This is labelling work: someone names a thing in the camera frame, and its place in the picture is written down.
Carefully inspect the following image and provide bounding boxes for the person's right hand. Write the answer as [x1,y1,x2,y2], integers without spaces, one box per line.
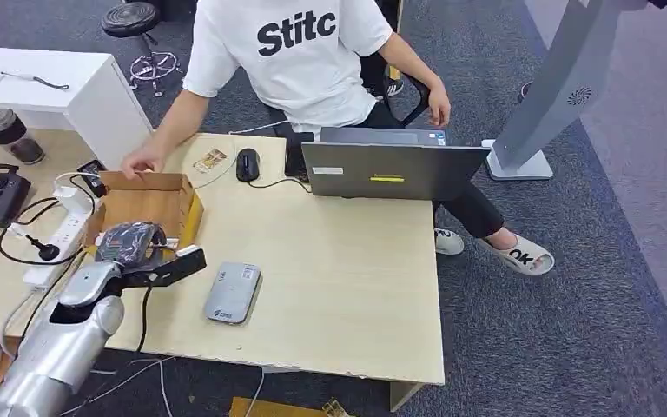
[120,143,167,181]

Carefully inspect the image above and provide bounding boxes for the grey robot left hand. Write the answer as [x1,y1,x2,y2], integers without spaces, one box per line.
[94,221,168,273]

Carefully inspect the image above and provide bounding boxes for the person's left hand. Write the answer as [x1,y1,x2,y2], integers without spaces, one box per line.
[426,83,452,128]

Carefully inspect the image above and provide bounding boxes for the cardboard box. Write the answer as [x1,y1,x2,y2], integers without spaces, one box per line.
[83,170,205,272]

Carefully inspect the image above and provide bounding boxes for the patterned card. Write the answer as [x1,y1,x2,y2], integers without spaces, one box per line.
[193,148,228,175]

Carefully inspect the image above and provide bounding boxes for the black office chair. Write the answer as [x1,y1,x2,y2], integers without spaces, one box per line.
[267,49,433,139]

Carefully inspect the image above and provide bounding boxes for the small black charger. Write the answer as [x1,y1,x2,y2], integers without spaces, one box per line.
[77,159,109,199]

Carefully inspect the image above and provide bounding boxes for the white power strip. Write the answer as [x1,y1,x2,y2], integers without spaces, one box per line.
[23,183,102,289]

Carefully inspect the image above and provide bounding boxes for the grey laptop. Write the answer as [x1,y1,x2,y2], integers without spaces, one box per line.
[300,127,492,202]

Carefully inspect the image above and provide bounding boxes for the white cabinet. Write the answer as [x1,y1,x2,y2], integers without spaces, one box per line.
[0,45,154,171]

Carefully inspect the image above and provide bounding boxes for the black computer mouse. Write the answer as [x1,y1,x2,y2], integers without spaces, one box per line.
[235,148,261,183]

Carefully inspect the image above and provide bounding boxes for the grey floor stand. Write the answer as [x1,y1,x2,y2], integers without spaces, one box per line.
[481,0,667,182]

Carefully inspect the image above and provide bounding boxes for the black round stool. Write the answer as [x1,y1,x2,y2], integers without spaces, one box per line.
[101,1,184,98]

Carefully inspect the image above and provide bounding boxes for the dark lidded cup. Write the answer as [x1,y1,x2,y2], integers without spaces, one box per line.
[0,108,46,166]

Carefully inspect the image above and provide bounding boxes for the person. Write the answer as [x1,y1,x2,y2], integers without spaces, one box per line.
[120,0,556,277]

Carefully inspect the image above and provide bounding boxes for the black phone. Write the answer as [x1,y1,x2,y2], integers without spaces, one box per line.
[284,132,314,180]

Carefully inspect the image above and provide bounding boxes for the white slipper with print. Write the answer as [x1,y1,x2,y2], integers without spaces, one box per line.
[476,233,556,277]

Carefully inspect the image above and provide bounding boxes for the yellow board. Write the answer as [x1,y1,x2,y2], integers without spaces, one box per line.
[228,397,352,417]

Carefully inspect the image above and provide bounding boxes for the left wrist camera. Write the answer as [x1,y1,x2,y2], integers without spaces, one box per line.
[120,244,208,289]

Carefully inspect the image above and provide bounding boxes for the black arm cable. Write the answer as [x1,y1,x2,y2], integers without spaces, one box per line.
[135,284,155,354]

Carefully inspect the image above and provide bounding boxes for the black plug with cable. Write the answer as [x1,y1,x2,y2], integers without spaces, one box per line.
[0,175,99,267]

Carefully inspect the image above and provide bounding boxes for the black cable off desk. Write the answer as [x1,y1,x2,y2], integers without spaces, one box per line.
[19,253,84,341]

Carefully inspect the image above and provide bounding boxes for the white cable on floor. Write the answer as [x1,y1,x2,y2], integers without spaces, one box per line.
[228,119,292,136]

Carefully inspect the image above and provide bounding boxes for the white floor cables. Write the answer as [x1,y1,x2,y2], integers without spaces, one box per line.
[0,288,176,417]

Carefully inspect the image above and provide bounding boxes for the black mouse cable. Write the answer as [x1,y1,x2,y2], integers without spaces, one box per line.
[247,176,312,195]

